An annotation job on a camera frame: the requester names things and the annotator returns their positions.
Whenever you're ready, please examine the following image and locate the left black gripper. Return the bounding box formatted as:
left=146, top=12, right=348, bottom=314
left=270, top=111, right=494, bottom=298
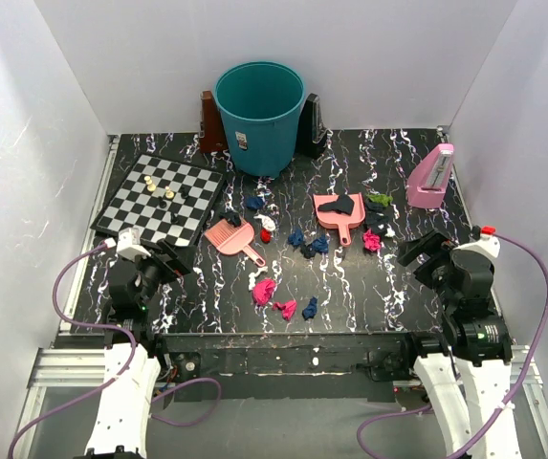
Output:
left=125, top=239, right=196, bottom=309

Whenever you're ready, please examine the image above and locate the pink hand brush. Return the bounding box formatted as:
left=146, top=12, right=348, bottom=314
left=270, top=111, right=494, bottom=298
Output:
left=204, top=220, right=266, bottom=268

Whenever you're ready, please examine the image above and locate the pink dustpan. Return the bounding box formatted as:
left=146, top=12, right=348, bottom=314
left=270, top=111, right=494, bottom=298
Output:
left=313, top=193, right=365, bottom=247

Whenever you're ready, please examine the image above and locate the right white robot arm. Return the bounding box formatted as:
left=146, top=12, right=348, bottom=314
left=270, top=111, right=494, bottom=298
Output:
left=397, top=228, right=521, bottom=458

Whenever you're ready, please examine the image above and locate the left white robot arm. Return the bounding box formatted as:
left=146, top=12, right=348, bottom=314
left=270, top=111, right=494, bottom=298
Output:
left=80, top=229, right=195, bottom=458

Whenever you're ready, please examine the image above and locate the blue paper scraps centre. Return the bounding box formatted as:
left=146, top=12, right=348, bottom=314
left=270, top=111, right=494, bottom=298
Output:
left=287, top=228, right=329, bottom=259

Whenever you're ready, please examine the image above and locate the black and white chessboard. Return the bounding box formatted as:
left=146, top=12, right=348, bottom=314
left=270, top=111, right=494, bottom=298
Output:
left=91, top=154, right=226, bottom=248

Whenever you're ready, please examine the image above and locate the cream chess pawn front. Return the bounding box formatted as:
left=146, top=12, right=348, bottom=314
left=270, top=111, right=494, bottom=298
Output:
left=164, top=186, right=175, bottom=201

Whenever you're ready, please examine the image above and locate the cream chess pawn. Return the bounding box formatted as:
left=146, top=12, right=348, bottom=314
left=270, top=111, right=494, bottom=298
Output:
left=164, top=186, right=175, bottom=201
left=144, top=176, right=156, bottom=193

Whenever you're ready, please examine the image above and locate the magenta paper scrap right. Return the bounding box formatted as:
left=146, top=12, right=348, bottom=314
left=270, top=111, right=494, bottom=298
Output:
left=362, top=229, right=381, bottom=252

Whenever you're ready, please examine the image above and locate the cream chess pawn rear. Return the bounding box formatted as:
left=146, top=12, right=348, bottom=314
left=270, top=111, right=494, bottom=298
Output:
left=144, top=176, right=156, bottom=193

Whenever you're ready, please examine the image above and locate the pink metronome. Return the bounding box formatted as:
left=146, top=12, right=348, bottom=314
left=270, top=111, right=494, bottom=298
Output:
left=406, top=143, right=454, bottom=209

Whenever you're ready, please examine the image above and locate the red paper scrap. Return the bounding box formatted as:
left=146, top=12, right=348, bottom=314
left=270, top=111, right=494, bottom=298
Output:
left=260, top=229, right=272, bottom=244

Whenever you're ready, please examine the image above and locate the blue paper scrap rear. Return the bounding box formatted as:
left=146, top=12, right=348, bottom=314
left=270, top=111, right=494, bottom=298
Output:
left=246, top=196, right=266, bottom=211

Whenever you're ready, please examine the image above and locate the blue paper scrap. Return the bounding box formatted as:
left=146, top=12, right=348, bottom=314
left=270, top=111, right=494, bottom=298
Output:
left=246, top=196, right=266, bottom=211
left=301, top=296, right=318, bottom=320

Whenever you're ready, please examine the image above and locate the white paper scrap centre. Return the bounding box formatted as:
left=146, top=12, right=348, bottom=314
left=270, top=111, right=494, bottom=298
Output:
left=254, top=215, right=276, bottom=232

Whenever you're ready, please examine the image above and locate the black paper scrap in dustpan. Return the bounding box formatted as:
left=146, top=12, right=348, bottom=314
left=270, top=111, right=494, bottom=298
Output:
left=318, top=194, right=355, bottom=215

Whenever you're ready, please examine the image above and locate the small magenta paper scrap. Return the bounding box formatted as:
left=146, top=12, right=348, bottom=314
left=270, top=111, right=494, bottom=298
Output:
left=273, top=300, right=296, bottom=321

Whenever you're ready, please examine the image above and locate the brown metronome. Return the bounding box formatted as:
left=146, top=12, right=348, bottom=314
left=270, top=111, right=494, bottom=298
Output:
left=199, top=91, right=228, bottom=154

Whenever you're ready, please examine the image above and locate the blue paper scrap front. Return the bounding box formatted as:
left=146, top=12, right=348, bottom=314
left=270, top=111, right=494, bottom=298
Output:
left=301, top=296, right=318, bottom=320

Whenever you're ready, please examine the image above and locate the black metronome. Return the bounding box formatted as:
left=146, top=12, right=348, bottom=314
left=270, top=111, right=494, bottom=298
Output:
left=296, top=93, right=326, bottom=159

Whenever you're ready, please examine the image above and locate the teal plastic waste bin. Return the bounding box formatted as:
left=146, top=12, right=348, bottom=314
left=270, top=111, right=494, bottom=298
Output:
left=214, top=61, right=305, bottom=178

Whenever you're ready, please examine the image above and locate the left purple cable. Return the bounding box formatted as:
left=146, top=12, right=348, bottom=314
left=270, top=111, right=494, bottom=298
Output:
left=7, top=241, right=222, bottom=459

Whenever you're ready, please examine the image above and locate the purple cable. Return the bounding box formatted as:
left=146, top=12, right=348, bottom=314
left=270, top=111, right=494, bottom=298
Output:
left=356, top=232, right=548, bottom=459
left=7, top=241, right=222, bottom=459

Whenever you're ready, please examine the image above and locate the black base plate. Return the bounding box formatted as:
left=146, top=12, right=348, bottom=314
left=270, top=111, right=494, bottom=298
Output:
left=164, top=332, right=411, bottom=402

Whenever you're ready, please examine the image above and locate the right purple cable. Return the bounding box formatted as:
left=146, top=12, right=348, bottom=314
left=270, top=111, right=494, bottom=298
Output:
left=356, top=232, right=548, bottom=459

